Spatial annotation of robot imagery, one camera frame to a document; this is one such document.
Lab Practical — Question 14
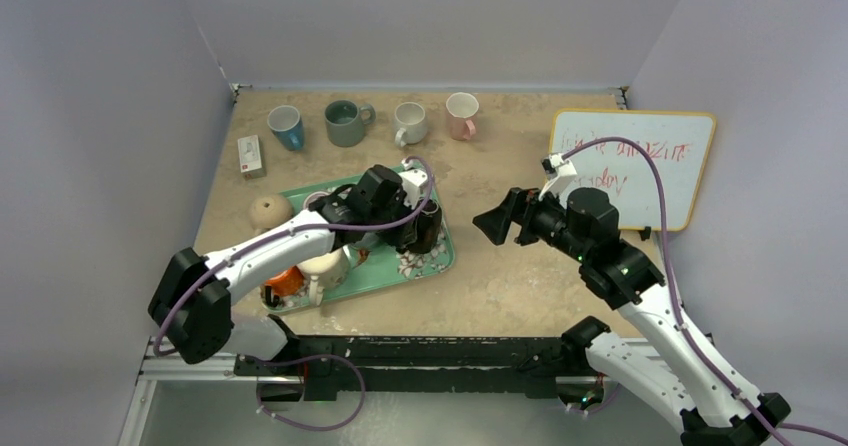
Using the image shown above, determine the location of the black mug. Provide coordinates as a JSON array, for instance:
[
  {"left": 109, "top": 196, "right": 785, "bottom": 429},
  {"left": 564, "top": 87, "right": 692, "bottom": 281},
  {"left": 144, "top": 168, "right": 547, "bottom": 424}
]
[{"left": 407, "top": 199, "right": 443, "bottom": 254}]

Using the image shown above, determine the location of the pink faceted mug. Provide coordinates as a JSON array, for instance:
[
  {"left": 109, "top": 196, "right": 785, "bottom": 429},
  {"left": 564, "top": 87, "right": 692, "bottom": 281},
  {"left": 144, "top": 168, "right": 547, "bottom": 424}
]
[{"left": 445, "top": 92, "right": 480, "bottom": 141}]

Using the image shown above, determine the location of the white speckled round mug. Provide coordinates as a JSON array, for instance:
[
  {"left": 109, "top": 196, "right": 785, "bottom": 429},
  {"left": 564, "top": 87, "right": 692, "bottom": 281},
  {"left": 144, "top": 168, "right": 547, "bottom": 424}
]
[{"left": 393, "top": 102, "right": 428, "bottom": 148}]

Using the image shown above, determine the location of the grey flat-bottom mug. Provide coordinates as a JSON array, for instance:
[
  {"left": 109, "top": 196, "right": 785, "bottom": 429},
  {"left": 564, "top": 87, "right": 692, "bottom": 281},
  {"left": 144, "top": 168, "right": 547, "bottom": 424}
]
[{"left": 324, "top": 99, "right": 376, "bottom": 148}]

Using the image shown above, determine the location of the blue textured mug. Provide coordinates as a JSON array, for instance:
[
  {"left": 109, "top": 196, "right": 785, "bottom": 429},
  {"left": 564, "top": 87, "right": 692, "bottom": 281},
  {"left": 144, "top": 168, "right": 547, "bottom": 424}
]
[{"left": 267, "top": 105, "right": 305, "bottom": 151}]

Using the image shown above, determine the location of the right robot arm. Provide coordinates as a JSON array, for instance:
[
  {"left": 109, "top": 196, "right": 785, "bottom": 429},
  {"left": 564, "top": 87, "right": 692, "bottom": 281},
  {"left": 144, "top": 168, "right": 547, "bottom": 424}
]
[{"left": 473, "top": 188, "right": 791, "bottom": 445}]

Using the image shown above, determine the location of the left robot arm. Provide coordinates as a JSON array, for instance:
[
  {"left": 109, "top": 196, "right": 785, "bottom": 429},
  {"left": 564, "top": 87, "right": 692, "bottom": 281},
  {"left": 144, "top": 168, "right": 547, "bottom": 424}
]
[{"left": 148, "top": 156, "right": 434, "bottom": 375}]

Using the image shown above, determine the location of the orange mug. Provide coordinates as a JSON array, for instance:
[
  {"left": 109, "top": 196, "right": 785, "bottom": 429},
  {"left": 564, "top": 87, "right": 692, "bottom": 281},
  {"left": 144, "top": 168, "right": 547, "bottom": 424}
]
[{"left": 261, "top": 267, "right": 305, "bottom": 308}]

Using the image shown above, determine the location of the beige round mug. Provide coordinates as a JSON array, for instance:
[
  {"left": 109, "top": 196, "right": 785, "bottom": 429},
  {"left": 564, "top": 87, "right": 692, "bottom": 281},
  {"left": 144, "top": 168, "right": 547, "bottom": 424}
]
[{"left": 248, "top": 194, "right": 294, "bottom": 235}]

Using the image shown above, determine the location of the green floral tray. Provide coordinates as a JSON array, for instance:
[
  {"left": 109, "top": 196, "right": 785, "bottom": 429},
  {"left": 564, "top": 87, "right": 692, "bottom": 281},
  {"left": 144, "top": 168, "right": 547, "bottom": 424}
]
[{"left": 260, "top": 163, "right": 457, "bottom": 316}]

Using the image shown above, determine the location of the yellow framed whiteboard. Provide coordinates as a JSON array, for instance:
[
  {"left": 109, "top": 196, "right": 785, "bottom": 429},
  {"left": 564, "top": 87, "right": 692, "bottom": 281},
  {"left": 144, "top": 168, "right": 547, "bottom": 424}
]
[{"left": 550, "top": 109, "right": 716, "bottom": 231}]

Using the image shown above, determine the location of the small white red box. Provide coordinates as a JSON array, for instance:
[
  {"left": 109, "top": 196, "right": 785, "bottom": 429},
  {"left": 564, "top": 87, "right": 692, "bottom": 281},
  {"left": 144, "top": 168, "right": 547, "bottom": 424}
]
[{"left": 237, "top": 135, "right": 267, "bottom": 180}]

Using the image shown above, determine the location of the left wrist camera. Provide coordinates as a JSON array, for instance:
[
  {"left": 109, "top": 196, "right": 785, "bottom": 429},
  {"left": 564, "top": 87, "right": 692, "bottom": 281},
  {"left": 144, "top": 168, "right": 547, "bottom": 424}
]
[{"left": 398, "top": 168, "right": 429, "bottom": 209}]

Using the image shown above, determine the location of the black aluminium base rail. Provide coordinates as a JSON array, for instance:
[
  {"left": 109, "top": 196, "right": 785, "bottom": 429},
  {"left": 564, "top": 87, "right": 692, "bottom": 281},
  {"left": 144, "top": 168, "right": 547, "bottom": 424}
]
[{"left": 135, "top": 333, "right": 664, "bottom": 405}]

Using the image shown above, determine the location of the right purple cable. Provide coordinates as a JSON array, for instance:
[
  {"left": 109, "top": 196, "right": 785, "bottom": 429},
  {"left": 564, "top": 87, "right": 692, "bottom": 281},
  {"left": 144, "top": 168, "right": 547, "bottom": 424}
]
[{"left": 563, "top": 136, "right": 848, "bottom": 446}]

